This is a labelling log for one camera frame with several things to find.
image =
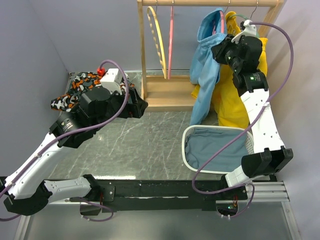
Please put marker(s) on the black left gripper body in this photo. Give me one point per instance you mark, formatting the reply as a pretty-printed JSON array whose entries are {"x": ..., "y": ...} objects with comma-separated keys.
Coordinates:
[{"x": 117, "y": 102}]

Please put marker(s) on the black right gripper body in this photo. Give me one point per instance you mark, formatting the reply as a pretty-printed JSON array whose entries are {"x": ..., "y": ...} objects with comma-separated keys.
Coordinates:
[{"x": 232, "y": 61}]

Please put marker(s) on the light blue shorts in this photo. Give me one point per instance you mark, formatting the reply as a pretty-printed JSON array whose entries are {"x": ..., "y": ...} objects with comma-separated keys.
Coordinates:
[{"x": 204, "y": 70}]

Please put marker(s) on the pink hanger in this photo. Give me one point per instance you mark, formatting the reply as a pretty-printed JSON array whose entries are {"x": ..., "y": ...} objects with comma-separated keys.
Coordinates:
[
  {"x": 222, "y": 20},
  {"x": 170, "y": 48}
]

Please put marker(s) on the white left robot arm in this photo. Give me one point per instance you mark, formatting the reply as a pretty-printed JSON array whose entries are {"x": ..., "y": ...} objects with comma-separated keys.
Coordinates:
[{"x": 28, "y": 191}]

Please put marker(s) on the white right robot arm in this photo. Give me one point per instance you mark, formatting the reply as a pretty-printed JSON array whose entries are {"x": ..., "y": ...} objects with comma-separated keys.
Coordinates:
[{"x": 269, "y": 152}]

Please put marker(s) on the orange black patterned shorts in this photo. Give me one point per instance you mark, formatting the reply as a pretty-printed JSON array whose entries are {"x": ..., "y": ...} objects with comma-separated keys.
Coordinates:
[{"x": 82, "y": 83}]

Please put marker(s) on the yellow hanger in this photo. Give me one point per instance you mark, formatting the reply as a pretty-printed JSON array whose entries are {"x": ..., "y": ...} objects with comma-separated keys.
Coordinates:
[{"x": 157, "y": 38}]

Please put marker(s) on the yellow shorts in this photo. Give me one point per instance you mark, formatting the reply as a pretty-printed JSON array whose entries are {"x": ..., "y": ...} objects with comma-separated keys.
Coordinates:
[{"x": 225, "y": 100}]

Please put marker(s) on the wooden clothes rack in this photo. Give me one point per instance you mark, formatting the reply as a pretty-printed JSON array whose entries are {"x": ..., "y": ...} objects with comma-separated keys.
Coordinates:
[{"x": 174, "y": 95}]

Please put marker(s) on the grey-blue cloth in basket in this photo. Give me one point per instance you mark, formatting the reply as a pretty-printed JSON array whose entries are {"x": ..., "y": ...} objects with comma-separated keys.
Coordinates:
[{"x": 215, "y": 150}]

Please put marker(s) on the white perforated laundry basket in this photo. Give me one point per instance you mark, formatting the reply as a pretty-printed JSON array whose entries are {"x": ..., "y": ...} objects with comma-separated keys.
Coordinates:
[{"x": 190, "y": 160}]

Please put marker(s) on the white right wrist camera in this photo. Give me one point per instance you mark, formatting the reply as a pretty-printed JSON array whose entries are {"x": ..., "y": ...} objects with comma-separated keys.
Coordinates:
[{"x": 250, "y": 30}]

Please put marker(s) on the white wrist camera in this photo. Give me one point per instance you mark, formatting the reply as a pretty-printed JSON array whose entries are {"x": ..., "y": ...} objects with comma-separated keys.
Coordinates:
[
  {"x": 112, "y": 81},
  {"x": 250, "y": 30}
]

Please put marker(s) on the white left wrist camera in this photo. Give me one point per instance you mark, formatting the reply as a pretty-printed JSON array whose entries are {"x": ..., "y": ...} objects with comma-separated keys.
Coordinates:
[{"x": 112, "y": 81}]

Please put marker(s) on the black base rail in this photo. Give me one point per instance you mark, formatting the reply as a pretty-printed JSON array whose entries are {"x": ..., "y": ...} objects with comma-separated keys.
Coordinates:
[{"x": 146, "y": 195}]

